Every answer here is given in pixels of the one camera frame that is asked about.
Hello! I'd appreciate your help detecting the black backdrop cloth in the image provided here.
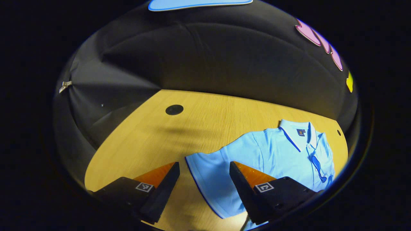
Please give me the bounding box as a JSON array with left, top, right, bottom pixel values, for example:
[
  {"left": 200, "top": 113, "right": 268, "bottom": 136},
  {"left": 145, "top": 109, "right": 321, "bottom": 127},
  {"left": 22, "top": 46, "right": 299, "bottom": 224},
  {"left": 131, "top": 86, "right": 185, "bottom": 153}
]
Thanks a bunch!
[{"left": 53, "top": 0, "right": 359, "bottom": 180}]

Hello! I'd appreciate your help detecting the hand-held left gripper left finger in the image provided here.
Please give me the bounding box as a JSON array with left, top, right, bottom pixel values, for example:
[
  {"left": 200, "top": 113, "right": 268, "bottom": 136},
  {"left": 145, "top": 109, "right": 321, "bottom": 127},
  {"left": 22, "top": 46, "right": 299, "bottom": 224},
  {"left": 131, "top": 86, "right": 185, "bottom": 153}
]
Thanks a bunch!
[{"left": 87, "top": 161, "right": 180, "bottom": 225}]

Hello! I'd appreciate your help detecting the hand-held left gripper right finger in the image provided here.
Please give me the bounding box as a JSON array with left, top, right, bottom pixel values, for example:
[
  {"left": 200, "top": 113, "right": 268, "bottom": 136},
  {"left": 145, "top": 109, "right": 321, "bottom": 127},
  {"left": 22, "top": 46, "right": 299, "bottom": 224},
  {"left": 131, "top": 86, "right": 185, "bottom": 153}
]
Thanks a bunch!
[{"left": 229, "top": 161, "right": 323, "bottom": 225}]

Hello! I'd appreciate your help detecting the light blue T-shirt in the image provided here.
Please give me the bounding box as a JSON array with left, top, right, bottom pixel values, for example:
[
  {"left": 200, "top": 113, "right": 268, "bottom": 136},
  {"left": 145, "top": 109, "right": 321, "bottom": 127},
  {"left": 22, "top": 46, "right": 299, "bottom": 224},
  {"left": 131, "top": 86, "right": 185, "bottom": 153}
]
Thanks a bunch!
[{"left": 185, "top": 119, "right": 336, "bottom": 230}]

